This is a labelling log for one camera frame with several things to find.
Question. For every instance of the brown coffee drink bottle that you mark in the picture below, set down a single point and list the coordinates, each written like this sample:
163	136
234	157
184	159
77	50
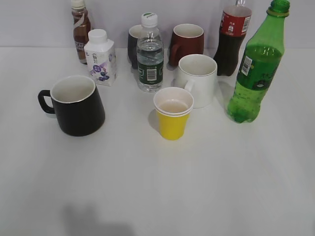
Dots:
81	27

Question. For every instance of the cola bottle with red label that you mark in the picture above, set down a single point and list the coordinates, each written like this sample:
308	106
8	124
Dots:
235	19

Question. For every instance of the dark grey mug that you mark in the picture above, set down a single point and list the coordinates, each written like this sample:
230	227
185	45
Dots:
133	35

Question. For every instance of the white ceramic mug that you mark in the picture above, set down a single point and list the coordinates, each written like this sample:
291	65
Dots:
197	74

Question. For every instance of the green plastic soda bottle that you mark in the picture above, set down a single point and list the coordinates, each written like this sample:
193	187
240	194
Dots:
260	61

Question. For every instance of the dark red ceramic mug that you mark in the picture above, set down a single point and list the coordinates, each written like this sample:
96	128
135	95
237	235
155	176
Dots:
186	39

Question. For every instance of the clear water bottle green label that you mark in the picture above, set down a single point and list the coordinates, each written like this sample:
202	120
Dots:
150	54

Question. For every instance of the black mug with white interior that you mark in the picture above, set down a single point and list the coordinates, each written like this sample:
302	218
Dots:
76	102

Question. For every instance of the yellow paper cup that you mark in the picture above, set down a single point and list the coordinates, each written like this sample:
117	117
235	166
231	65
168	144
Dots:
173	106

